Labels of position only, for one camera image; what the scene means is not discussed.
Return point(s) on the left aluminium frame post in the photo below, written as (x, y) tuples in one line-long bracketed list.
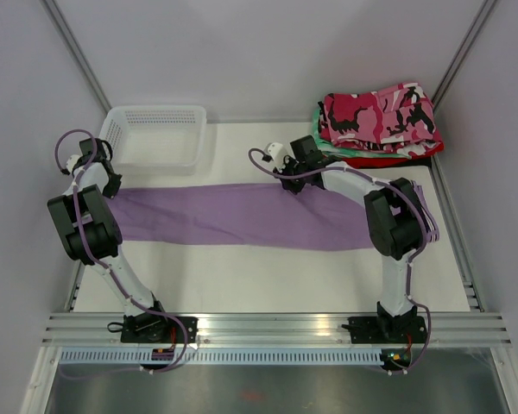
[(73, 47)]

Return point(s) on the red folded trousers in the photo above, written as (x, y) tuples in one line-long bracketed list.
[(371, 163)]

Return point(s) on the green tie-dye folded trousers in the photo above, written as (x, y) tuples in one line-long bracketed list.
[(327, 148)]

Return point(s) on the pink camouflage trousers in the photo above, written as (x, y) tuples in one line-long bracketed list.
[(397, 120)]

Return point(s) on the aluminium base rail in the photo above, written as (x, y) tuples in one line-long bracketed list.
[(269, 330)]

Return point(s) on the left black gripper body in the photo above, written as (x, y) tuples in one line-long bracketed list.
[(110, 190)]

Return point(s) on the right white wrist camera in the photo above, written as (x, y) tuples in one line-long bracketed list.
[(274, 152)]

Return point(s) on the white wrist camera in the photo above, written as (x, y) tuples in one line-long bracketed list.
[(72, 162), (274, 152)]

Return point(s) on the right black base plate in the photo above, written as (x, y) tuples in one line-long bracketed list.
[(394, 330)]

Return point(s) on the right aluminium frame post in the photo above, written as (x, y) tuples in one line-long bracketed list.
[(474, 31)]

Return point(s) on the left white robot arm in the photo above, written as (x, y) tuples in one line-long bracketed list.
[(89, 233)]

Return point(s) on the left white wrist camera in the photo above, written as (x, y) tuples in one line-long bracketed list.
[(72, 162)]

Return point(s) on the aluminium frame post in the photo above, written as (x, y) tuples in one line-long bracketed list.
[(73, 47), (474, 31)]

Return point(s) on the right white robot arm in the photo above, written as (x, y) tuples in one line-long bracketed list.
[(396, 224)]

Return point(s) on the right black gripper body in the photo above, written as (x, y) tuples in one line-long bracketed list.
[(293, 167)]

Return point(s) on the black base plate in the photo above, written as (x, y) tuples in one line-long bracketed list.
[(183, 330), (394, 330)]

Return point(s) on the lilac trousers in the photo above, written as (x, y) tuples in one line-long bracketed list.
[(263, 215)]

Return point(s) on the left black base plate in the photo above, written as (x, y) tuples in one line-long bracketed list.
[(183, 330)]

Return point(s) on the white plastic basket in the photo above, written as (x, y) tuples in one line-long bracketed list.
[(155, 139)]

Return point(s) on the white slotted cable duct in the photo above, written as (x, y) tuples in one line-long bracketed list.
[(236, 356)]

